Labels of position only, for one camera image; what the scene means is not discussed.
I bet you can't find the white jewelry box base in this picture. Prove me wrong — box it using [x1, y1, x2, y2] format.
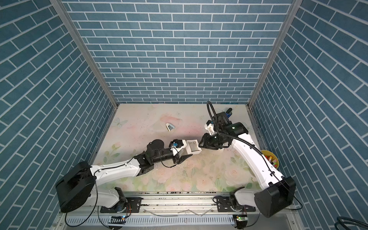
[185, 140, 202, 155]

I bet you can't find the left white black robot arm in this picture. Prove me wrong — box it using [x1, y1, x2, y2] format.
[55, 140, 201, 213]

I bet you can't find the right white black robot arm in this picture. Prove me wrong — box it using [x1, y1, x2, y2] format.
[200, 112, 296, 218]

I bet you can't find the blue black stapler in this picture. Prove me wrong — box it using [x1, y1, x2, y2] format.
[225, 108, 232, 118]

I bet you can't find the yellow pen cup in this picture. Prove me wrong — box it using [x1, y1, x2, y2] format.
[261, 150, 279, 169]

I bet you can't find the aluminium front rail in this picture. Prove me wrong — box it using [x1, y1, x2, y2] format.
[57, 191, 300, 222]

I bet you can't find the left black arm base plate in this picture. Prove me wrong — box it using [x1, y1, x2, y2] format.
[100, 197, 142, 214]

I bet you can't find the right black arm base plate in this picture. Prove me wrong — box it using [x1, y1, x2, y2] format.
[212, 195, 256, 212]

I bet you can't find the black cable bundle corner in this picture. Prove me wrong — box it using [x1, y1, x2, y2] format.
[334, 216, 368, 230]

